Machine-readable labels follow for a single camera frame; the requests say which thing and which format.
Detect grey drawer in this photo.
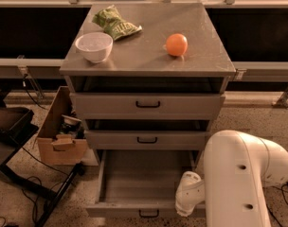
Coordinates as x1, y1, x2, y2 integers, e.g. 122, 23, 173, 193
85, 131, 208, 150
87, 150, 199, 218
70, 93, 225, 120

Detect black stand with tray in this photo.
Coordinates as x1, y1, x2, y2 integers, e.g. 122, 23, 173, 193
0, 84, 84, 227

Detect grey bottom drawer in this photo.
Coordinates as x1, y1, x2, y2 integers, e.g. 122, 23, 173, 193
87, 150, 199, 218

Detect white bowl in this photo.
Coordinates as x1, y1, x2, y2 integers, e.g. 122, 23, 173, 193
75, 32, 113, 63

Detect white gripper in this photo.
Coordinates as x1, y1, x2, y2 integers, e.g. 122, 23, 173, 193
175, 171, 205, 217

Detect orange fruit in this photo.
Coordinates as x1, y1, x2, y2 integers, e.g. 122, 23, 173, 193
165, 33, 188, 57

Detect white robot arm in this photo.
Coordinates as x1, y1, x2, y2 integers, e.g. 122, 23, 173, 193
175, 130, 288, 227

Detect jar in cardboard box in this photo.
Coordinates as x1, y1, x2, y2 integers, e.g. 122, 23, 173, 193
59, 114, 82, 139

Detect black cable on floor left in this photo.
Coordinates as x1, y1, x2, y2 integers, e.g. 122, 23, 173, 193
0, 147, 69, 227

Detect grey middle drawer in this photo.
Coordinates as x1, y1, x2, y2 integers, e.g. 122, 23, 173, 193
85, 131, 208, 150

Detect grey top drawer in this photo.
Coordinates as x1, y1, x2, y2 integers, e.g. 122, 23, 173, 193
70, 93, 225, 120

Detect green chip bag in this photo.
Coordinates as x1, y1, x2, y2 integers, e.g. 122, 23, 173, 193
92, 5, 142, 41

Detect black cable on floor right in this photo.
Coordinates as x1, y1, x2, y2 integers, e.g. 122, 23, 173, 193
266, 182, 288, 227

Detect grey metal drawer cabinet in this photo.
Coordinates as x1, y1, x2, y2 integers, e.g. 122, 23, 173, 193
59, 2, 237, 175

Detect brown cardboard box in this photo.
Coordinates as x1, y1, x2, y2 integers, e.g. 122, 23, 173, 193
37, 86, 88, 166

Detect black cable on floor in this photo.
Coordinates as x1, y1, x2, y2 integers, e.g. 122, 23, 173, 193
266, 182, 288, 227
0, 147, 69, 227

